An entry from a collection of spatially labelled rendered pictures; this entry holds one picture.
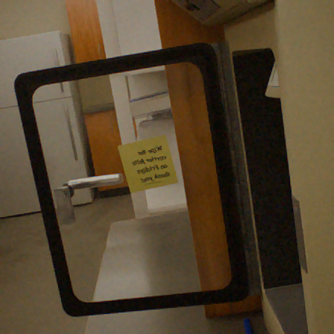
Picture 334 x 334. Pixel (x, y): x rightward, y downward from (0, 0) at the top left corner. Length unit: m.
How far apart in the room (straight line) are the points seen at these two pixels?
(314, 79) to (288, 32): 0.04
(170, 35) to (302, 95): 0.39
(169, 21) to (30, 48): 4.67
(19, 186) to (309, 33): 5.27
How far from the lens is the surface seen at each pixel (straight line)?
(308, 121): 0.46
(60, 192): 0.80
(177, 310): 0.96
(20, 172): 5.61
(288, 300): 0.78
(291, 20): 0.46
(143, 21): 1.85
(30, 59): 5.45
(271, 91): 0.58
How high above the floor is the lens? 1.38
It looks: 11 degrees down
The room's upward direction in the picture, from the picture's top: 9 degrees counter-clockwise
